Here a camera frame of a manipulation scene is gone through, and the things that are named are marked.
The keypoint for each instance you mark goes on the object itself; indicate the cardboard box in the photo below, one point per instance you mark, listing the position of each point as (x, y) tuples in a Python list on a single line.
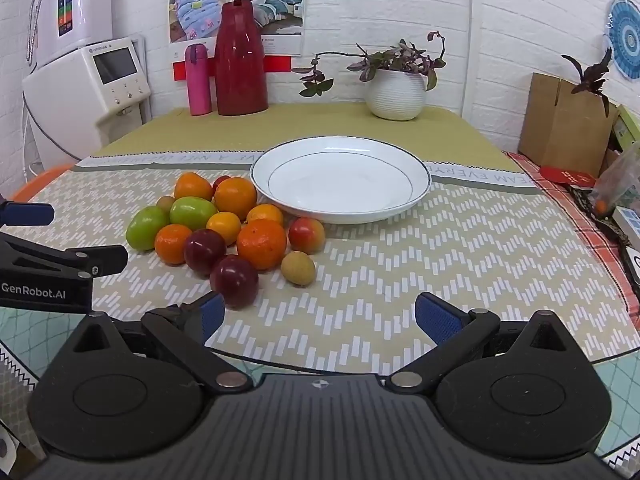
[(560, 120)]

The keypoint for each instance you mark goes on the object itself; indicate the white appliance with screen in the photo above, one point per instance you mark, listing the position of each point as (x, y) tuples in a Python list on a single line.
[(70, 100)]

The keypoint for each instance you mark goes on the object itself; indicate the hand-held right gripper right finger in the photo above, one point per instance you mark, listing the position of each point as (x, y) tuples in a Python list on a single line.
[(435, 317)]

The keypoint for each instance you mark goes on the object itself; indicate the red and yellow plum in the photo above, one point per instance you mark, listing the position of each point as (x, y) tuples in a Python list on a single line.
[(306, 234)]

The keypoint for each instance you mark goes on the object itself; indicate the small yellow-orange tangerine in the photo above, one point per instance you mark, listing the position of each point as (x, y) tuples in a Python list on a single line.
[(224, 226)]

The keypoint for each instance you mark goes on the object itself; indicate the green box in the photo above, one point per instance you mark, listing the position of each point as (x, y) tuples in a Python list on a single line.
[(629, 127)]

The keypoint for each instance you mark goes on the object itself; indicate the white plate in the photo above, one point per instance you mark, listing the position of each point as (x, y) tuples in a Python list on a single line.
[(342, 180)]

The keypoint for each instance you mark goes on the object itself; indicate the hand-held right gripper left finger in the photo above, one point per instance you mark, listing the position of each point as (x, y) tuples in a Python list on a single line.
[(212, 310)]

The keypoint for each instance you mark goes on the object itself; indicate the blue round wall decoration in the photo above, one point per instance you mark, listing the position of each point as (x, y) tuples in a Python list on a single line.
[(627, 37)]

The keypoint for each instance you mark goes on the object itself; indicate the purple leaf plant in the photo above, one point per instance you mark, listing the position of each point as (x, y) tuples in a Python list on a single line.
[(595, 75)]

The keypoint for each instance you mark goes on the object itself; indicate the clear plastic bag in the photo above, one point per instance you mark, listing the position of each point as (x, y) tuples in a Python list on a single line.
[(620, 180)]

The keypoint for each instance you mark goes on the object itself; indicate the green woven table mat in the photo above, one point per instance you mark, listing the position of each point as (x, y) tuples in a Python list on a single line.
[(320, 120)]

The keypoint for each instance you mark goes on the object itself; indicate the small red plum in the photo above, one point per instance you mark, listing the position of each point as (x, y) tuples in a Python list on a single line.
[(220, 182)]

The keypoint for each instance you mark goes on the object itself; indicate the large orange tangerine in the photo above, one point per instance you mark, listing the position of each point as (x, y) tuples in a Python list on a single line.
[(261, 243)]

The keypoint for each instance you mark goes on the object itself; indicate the red envelope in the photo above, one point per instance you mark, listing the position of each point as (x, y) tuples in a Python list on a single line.
[(567, 176)]

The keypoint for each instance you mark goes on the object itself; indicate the teal patterned tablecloth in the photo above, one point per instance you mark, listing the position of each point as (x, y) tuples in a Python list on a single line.
[(30, 330)]

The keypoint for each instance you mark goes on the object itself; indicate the dark red plum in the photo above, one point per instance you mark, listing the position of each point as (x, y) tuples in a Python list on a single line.
[(204, 251), (233, 280)]

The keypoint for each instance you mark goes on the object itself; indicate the red thermos jug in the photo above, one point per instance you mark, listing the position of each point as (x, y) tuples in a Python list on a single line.
[(240, 70)]

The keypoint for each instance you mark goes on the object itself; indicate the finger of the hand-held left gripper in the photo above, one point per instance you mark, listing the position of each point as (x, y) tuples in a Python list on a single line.
[(30, 214), (60, 260)]

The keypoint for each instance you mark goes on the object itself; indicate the wall poster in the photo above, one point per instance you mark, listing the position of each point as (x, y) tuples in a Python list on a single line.
[(200, 5)]

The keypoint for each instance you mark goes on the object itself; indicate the green plum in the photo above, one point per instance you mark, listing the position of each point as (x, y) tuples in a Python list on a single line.
[(192, 212), (146, 227)]

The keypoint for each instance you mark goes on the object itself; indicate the pink bottle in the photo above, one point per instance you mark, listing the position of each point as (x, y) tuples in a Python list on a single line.
[(198, 82)]

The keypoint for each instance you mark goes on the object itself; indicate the white wall water purifier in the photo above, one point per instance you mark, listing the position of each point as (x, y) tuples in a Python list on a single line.
[(75, 15)]

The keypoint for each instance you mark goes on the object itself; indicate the white box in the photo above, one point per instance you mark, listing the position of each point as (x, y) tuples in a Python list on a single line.
[(629, 222)]

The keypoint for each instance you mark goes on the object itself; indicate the brown longan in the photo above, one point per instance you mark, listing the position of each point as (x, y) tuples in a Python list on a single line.
[(298, 268), (165, 203)]

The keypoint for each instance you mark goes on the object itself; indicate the red checked cloth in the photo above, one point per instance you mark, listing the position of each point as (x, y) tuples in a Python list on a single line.
[(585, 230)]

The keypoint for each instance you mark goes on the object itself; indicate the potted plant in white pot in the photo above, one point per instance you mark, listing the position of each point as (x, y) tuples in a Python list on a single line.
[(395, 92)]

